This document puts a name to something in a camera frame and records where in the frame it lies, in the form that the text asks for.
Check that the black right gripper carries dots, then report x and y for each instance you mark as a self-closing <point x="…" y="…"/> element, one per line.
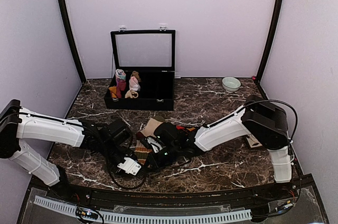
<point x="156" y="165"/>

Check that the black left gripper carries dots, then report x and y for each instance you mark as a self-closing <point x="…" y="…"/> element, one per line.
<point x="130" y="152"/>

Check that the black argyle orange red sock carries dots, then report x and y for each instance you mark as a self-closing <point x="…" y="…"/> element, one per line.
<point x="187" y="132"/>

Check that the striped beige maroon sock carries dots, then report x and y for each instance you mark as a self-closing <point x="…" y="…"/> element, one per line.
<point x="142" y="149"/>

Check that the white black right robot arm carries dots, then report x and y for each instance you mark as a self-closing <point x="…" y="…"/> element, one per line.
<point x="265" y="120"/>

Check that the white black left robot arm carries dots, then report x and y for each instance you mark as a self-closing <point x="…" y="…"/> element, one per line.
<point x="19" y="124"/>

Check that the beige rolled sock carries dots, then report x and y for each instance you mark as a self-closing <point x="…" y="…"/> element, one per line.
<point x="131" y="94"/>

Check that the orange rolled sock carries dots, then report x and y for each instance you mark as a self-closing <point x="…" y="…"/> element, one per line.
<point x="113" y="92"/>

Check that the magenta rolled sock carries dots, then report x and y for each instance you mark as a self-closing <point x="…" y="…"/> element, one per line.
<point x="120" y="87"/>

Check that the small circuit board left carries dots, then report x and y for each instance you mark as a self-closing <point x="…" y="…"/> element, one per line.
<point x="86" y="214"/>

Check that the small circuit board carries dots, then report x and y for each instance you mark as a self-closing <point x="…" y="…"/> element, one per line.
<point x="86" y="214"/>
<point x="286" y="205"/>

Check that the pink white rolled sock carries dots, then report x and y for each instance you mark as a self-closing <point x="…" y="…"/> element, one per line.
<point x="134" y="84"/>

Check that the black box with glass lid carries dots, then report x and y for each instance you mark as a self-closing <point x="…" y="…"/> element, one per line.
<point x="152" y="54"/>

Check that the multicolour rolled sock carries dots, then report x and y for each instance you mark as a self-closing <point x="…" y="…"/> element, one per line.
<point x="120" y="74"/>

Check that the square floral plate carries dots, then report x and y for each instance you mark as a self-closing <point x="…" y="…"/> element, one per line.
<point x="252" y="141"/>

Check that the brown rolled sock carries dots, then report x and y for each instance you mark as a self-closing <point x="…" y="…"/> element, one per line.
<point x="136" y="75"/>

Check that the pale green bowl at back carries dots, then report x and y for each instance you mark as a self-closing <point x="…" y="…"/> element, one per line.
<point x="231" y="84"/>

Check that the small circuit board right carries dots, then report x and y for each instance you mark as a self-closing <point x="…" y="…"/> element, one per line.
<point x="286" y="205"/>

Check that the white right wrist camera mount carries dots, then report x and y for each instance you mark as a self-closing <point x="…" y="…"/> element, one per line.
<point x="154" y="144"/>

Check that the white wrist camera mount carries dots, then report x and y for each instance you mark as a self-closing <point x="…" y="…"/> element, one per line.
<point x="154" y="144"/>
<point x="129" y="166"/>

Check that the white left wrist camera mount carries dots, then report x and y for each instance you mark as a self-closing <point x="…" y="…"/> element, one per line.
<point x="129" y="166"/>

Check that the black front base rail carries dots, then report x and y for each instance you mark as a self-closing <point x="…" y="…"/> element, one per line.
<point x="256" y="197"/>

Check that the black left frame post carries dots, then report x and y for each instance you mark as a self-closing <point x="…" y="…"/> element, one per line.
<point x="70" y="38"/>

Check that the black frame post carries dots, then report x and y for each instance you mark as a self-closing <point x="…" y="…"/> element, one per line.
<point x="269" y="40"/>
<point x="70" y="38"/>

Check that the black right frame post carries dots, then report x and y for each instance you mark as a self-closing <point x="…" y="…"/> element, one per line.
<point x="269" y="40"/>

